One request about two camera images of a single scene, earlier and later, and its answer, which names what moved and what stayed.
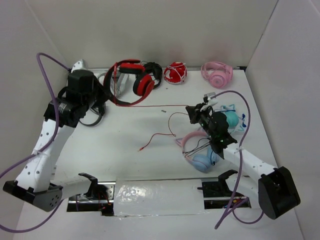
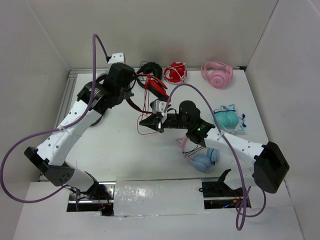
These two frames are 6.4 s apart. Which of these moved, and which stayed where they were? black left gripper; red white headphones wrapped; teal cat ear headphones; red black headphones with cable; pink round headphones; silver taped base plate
Moved: red black headphones with cable; black left gripper
Stayed: red white headphones wrapped; silver taped base plate; pink round headphones; teal cat ear headphones
